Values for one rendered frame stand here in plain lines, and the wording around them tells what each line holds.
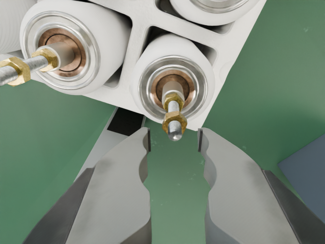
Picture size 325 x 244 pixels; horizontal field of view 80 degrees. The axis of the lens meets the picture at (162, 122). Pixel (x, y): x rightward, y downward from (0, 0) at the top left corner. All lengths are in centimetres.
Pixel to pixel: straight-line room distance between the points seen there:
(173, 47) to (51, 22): 12
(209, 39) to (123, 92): 14
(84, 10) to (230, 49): 18
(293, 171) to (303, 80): 24
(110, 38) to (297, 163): 57
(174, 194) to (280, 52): 50
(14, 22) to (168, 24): 18
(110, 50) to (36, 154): 53
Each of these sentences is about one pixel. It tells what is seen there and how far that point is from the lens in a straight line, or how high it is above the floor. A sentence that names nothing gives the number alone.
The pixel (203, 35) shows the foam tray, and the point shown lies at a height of 18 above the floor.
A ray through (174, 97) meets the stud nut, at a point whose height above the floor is 29.
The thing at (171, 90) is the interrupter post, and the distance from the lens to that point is 19.
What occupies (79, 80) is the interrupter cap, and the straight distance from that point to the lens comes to 23.
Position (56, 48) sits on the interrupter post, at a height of 28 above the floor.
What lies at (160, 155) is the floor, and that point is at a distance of 58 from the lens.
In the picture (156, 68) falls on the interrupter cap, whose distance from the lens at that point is 21.
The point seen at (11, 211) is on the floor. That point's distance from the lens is 96.
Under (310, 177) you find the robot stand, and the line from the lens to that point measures 62.
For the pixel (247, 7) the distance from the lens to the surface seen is 22.
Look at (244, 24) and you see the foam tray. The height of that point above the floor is 18.
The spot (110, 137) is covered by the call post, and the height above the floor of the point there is 18.
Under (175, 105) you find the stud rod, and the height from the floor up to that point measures 30.
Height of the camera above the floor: 46
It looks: 61 degrees down
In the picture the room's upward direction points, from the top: 177 degrees counter-clockwise
